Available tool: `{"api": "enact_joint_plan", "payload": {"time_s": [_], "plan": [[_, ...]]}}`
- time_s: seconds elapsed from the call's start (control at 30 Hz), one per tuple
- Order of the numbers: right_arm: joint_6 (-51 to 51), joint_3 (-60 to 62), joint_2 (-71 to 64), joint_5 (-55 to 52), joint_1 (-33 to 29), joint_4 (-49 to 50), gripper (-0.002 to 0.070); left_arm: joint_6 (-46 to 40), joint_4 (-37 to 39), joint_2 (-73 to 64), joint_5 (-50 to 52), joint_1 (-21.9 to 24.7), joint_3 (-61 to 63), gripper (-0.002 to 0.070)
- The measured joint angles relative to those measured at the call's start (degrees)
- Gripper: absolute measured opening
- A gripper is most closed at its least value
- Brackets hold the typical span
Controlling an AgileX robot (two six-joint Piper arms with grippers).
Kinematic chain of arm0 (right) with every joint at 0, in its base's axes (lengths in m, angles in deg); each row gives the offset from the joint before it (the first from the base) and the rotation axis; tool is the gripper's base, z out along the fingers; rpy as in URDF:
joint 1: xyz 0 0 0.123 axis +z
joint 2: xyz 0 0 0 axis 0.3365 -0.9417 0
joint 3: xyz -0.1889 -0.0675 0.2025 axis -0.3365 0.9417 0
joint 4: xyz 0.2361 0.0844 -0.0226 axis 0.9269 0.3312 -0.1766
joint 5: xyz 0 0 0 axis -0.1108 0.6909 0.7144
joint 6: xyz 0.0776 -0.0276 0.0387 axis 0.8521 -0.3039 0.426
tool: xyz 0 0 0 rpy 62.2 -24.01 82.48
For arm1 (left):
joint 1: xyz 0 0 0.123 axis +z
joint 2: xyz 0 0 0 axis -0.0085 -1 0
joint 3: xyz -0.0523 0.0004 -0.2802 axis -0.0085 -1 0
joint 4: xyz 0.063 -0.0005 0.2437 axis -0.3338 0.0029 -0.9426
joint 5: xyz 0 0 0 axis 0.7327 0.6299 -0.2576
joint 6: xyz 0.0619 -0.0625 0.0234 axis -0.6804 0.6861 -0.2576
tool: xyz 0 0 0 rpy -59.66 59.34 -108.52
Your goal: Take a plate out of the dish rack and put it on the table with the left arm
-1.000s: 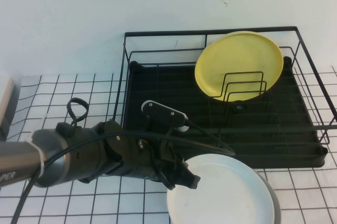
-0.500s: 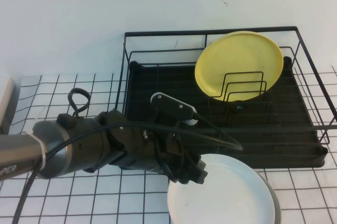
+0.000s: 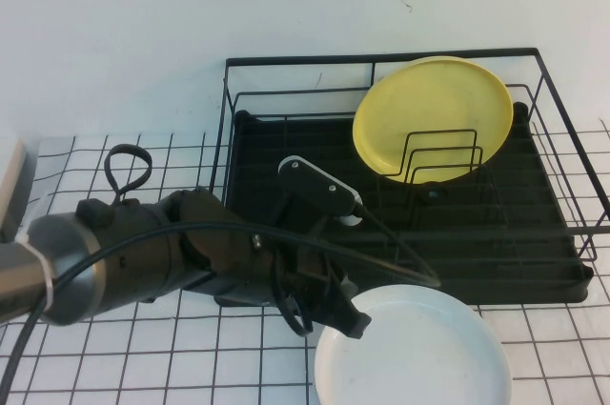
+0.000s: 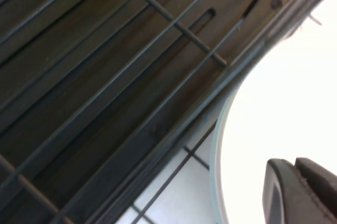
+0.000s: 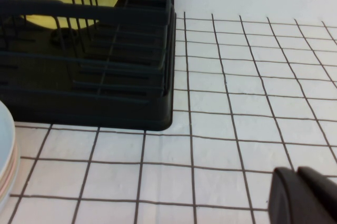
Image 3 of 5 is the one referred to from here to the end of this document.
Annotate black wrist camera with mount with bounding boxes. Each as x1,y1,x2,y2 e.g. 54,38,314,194
277,154,364,240

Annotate long black camera cable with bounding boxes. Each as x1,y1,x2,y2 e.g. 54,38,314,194
0,204,442,405

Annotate black plastic drip tray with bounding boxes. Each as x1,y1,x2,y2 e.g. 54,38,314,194
213,109,595,307

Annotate black strap loop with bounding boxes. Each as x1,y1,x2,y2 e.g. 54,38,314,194
103,143,153,207

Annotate white black-grid tablecloth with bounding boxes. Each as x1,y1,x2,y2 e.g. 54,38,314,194
0,118,610,405

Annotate yellow round plate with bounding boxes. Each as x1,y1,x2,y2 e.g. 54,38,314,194
351,55,515,186

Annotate beige and grey box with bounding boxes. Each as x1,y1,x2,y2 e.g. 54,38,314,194
0,137,40,245

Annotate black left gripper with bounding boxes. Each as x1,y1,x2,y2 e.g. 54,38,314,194
265,232,374,341

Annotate white round plate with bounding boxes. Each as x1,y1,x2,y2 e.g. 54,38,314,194
314,284,515,405

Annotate black wire dish rack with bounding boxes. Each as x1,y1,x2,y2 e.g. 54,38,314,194
200,47,610,277

